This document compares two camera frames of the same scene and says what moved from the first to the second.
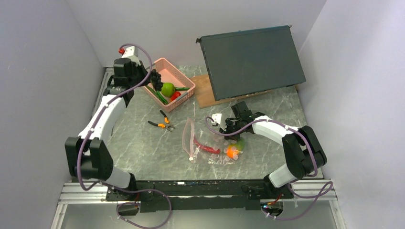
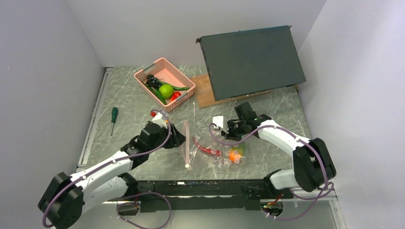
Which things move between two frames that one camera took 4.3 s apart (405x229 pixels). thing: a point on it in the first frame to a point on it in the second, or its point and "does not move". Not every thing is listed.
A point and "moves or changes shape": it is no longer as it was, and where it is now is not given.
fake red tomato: [176, 94] does not move
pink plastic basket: [170, 74] does not move
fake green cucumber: [155, 92] does not move
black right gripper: [225, 130] does not move
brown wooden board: [205, 97] does not move
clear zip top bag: [214, 149] moves or changes shape
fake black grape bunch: [155, 80] moves or changes shape
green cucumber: [161, 97] does not move
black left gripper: [141, 68] to [175, 139]
